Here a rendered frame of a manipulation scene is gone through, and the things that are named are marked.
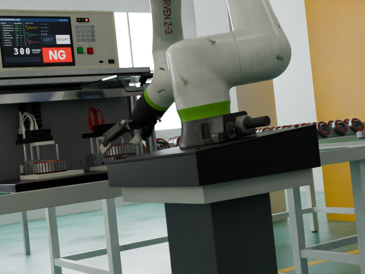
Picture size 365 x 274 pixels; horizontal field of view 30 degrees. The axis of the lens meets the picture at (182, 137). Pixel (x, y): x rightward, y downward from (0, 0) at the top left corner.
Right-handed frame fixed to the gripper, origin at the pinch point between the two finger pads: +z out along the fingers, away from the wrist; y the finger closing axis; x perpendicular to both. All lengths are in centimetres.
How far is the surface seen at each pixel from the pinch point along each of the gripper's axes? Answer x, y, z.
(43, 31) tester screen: 42.8, -14.7, -7.2
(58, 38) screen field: 40.2, -9.4, -6.5
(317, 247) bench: -32, 157, 74
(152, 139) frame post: 4.3, 20.3, 5.7
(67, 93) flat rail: 22.2, -10.5, 0.1
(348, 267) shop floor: -44, 195, 91
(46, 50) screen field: 37.1, -14.3, -4.0
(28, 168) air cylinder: 4.5, -25.1, 15.7
